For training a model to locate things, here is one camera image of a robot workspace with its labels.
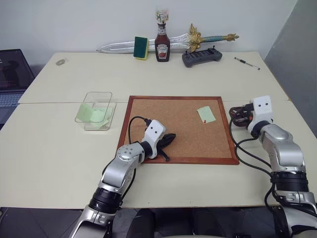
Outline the grey handheld controller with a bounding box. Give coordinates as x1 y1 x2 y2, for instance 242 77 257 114
181 45 223 68

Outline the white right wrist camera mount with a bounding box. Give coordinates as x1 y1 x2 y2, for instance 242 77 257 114
247 95 273 132

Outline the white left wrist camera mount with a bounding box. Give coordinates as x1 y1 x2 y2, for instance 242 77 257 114
142 119 167 160

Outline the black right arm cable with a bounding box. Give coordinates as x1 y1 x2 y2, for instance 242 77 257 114
229 118 273 176

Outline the ketchup bottle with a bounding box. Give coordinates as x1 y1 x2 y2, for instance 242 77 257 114
154 21 171 63

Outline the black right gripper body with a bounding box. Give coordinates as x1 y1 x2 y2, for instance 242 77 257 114
241 103 256 124

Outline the green sticky note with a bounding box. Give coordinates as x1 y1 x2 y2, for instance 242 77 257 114
197 106 215 123
89 108 110 126
78 103 94 120

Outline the green and yellow sponge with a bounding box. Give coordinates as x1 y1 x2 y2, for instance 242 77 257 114
133 36 150 61

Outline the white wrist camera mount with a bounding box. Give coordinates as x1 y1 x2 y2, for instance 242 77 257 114
247 95 273 132
142 119 167 160

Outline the wood framed cork board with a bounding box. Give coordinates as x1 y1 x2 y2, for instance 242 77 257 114
116 95 240 166

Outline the clear jar with label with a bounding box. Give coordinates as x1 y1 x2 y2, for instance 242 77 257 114
155 7 170 24

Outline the black and white pen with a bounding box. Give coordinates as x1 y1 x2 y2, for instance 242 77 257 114
234 57 262 71

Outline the silver toy sword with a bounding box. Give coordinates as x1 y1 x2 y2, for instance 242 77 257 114
96 23 240 54

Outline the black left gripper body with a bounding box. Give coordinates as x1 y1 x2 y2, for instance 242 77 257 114
156 133 172 152

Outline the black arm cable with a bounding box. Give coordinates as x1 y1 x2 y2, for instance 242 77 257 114
128 116 152 145
229 118 273 176

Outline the open laptop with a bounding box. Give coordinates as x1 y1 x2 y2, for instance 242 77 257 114
0 48 36 125

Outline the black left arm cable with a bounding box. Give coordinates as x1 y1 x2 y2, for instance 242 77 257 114
128 116 152 145

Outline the clear plastic box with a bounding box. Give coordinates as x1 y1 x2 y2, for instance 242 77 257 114
74 91 117 132

